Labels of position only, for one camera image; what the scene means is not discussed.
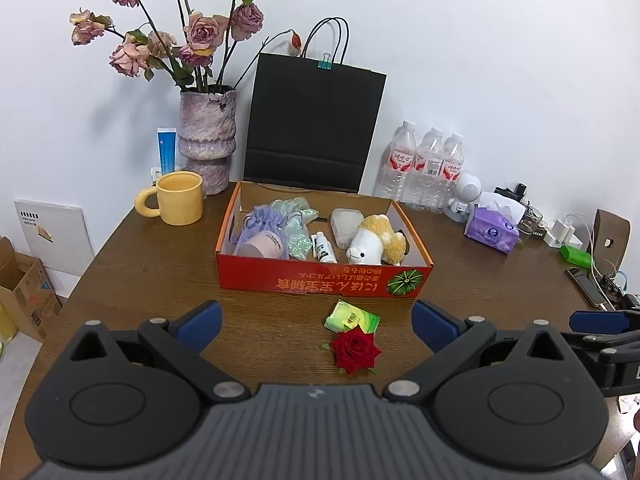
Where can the white flat box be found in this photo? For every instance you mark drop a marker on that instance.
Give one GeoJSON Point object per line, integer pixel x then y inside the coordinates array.
{"type": "Point", "coordinates": [55, 230]}

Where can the white charger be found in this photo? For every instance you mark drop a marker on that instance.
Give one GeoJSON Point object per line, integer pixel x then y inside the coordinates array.
{"type": "Point", "coordinates": [562, 232]}

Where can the clear cotton swab box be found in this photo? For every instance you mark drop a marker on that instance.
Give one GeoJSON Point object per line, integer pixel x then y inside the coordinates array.
{"type": "Point", "coordinates": [345, 225]}

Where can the black phone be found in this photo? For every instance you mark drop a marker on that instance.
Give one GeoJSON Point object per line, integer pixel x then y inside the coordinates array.
{"type": "Point", "coordinates": [590, 287]}

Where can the red cardboard box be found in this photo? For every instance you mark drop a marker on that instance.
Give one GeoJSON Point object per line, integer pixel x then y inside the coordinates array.
{"type": "Point", "coordinates": [300, 282]}

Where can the black paper bag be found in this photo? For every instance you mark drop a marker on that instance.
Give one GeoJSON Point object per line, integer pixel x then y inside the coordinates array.
{"type": "Point", "coordinates": [310, 120]}

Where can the brown cardboard box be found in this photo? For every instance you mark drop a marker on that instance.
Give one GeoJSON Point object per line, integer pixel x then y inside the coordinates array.
{"type": "Point", "coordinates": [30, 290]}

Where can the yellow and white plush alpaca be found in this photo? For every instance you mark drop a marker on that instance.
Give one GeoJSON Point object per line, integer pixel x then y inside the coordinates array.
{"type": "Point", "coordinates": [367, 245]}

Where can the dried pink rose bouquet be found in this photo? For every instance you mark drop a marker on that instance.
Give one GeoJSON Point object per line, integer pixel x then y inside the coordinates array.
{"type": "Point", "coordinates": [200, 35]}

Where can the red rose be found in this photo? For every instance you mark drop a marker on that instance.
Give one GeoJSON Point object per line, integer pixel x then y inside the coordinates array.
{"type": "Point", "coordinates": [355, 350]}

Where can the brown wooden desktop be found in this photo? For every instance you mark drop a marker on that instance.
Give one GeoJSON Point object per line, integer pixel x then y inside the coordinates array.
{"type": "Point", "coordinates": [280, 320]}

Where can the small black device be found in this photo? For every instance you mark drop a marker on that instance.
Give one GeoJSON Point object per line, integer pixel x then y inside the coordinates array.
{"type": "Point", "coordinates": [512, 192]}

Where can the clear glass cup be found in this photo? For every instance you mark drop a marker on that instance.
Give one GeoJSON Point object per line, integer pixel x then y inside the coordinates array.
{"type": "Point", "coordinates": [531, 220]}

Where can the purple tissue pack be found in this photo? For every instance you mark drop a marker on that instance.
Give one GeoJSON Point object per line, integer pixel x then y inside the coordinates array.
{"type": "Point", "coordinates": [487, 230]}

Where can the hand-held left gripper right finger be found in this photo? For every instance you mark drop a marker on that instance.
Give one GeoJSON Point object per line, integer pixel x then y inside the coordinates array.
{"type": "Point", "coordinates": [432, 326]}

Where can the black nameplate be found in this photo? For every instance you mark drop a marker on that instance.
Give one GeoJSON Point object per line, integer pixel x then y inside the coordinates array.
{"type": "Point", "coordinates": [540, 230]}

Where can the green tissue packet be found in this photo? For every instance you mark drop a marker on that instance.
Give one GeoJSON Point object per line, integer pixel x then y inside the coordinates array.
{"type": "Point", "coordinates": [350, 316]}

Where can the green plastic object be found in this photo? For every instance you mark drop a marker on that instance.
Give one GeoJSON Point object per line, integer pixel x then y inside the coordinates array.
{"type": "Point", "coordinates": [577, 256]}

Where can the green binder clip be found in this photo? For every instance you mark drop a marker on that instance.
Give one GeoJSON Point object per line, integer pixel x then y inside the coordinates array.
{"type": "Point", "coordinates": [325, 63]}

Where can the brown wooden stand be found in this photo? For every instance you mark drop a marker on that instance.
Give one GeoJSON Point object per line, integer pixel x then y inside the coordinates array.
{"type": "Point", "coordinates": [612, 232]}

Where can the iridescent green plastic bag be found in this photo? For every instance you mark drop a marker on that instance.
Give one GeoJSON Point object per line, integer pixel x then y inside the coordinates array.
{"type": "Point", "coordinates": [300, 240]}

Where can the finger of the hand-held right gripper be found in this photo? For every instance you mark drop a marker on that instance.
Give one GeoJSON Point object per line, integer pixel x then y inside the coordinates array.
{"type": "Point", "coordinates": [592, 320]}
{"type": "Point", "coordinates": [610, 344]}

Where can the clear water bottle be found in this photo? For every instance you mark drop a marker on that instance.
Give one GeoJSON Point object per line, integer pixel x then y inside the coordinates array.
{"type": "Point", "coordinates": [451, 170]}
{"type": "Point", "coordinates": [397, 160]}
{"type": "Point", "coordinates": [427, 165]}

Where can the blue white tube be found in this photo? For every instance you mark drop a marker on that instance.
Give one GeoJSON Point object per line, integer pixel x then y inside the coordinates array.
{"type": "Point", "coordinates": [167, 150]}

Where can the yellow mug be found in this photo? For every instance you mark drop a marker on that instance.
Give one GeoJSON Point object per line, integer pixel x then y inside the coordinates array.
{"type": "Point", "coordinates": [180, 200]}

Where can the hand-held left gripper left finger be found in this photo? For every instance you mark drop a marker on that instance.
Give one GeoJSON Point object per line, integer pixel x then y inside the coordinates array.
{"type": "Point", "coordinates": [202, 327]}

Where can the purple ceramic vase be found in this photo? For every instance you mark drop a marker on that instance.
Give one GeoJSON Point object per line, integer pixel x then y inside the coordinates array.
{"type": "Point", "coordinates": [207, 130]}

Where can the white spray bottle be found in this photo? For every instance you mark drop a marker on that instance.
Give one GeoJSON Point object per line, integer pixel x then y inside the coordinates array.
{"type": "Point", "coordinates": [324, 247]}

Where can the white round robot toy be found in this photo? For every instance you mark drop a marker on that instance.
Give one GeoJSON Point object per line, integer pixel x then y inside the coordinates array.
{"type": "Point", "coordinates": [470, 187]}

